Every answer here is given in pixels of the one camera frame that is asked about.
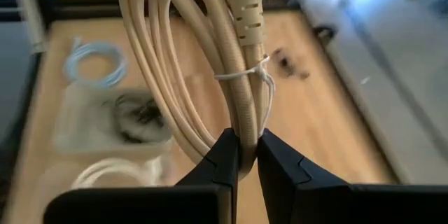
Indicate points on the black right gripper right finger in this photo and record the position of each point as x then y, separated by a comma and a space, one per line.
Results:
315, 203

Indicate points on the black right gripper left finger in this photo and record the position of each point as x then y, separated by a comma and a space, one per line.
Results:
196, 203

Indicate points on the white plastic bin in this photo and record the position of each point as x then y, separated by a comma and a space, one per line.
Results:
80, 119

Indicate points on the pale vertical post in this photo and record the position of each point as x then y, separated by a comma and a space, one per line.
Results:
33, 17

